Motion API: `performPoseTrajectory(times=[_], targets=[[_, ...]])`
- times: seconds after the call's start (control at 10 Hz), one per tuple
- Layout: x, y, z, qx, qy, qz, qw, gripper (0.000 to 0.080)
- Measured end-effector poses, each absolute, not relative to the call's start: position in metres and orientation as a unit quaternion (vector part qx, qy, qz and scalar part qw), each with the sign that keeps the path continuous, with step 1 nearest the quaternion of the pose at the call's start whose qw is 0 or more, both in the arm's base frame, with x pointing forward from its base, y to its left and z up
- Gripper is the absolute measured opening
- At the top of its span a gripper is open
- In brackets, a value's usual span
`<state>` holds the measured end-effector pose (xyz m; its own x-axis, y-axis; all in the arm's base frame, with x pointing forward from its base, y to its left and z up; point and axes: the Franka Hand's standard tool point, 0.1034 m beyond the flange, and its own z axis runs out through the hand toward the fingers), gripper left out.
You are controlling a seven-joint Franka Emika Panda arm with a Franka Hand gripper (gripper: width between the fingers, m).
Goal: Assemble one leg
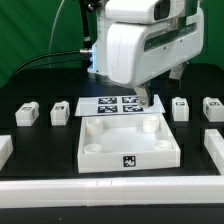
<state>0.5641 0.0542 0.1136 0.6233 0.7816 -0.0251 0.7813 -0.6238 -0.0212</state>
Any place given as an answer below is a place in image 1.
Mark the white square tabletop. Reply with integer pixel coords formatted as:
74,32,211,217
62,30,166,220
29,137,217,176
77,114,181,173

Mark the grey thin cable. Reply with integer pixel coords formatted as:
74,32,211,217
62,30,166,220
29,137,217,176
48,0,67,69

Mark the white sheet with markers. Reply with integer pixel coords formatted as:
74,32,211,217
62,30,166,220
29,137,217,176
75,95,165,116

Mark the black cable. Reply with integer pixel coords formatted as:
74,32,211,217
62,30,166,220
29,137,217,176
13,49,94,76

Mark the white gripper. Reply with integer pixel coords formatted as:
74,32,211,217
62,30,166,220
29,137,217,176
107,7,204,108

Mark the green backdrop curtain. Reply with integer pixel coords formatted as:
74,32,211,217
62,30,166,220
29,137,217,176
0,0,224,87

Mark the white U-shaped obstacle fence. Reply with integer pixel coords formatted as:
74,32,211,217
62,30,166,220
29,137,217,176
0,129,224,208

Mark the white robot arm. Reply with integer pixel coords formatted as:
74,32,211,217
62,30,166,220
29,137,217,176
83,0,204,108

